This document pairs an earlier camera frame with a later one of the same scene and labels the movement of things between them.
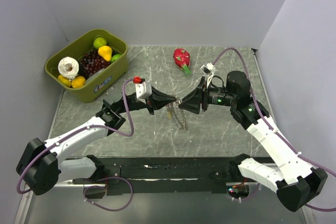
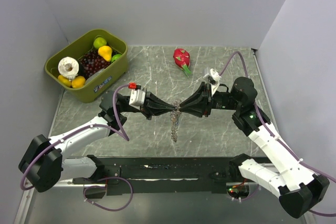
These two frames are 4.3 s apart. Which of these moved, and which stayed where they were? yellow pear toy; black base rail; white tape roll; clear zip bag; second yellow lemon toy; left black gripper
Moved: clear zip bag; left black gripper
Stayed: second yellow lemon toy; white tape roll; yellow pear toy; black base rail
